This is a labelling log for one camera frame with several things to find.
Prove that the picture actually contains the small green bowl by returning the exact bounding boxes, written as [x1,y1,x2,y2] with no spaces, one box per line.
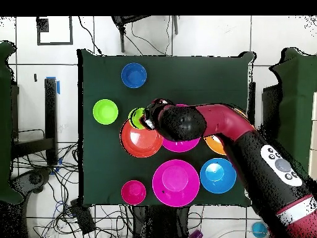
[92,99,119,125]

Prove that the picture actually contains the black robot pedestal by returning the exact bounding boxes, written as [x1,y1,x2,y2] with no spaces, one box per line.
[132,205,190,238]

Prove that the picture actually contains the large orange bowl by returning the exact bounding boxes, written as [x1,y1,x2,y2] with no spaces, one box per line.
[203,107,254,156]

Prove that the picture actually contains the white boxes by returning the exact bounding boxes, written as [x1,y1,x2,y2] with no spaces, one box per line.
[308,91,317,183]

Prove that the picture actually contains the red-orange wide bowl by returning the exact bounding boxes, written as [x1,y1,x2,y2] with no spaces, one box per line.
[119,118,165,159]

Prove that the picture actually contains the blue round disc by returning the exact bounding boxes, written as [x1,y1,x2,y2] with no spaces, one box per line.
[251,221,269,238]

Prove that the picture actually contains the small dark blue bowl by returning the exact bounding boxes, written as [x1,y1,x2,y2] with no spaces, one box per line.
[121,62,148,89]

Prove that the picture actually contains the black power box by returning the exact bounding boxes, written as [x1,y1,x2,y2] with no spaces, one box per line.
[69,198,97,235]

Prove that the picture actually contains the black metal stand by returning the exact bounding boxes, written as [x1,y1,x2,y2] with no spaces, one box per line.
[111,15,180,53]

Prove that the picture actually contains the black square frame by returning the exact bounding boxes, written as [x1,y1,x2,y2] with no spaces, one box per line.
[36,16,74,46]

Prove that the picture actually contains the dark green table cloth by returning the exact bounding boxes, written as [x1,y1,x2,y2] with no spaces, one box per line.
[268,46,317,179]
[77,48,256,208]
[0,40,24,205]

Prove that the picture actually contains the black pedestal foot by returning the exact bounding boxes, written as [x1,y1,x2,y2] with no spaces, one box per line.
[9,167,53,195]

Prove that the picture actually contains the black metal frame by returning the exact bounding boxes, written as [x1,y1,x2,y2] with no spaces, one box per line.
[11,84,55,159]

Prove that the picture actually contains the thin black cable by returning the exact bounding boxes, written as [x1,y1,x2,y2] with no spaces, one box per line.
[77,16,103,56]

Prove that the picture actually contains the lime green plastic cup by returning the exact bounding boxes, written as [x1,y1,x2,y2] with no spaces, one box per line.
[128,107,147,130]

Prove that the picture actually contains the large pink bowl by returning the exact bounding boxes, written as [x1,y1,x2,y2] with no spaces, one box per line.
[162,104,201,153]
[152,159,201,208]

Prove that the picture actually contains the light blue bowl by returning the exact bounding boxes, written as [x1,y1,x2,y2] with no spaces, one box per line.
[199,157,237,195]

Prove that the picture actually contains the small magenta bowl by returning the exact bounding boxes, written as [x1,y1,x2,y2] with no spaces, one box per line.
[120,180,147,206]

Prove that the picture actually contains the cable bundle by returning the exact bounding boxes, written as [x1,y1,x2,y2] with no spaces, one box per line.
[11,142,134,238]

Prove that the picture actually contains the black post with blue tape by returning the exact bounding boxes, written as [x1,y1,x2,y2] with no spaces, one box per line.
[44,76,61,165]

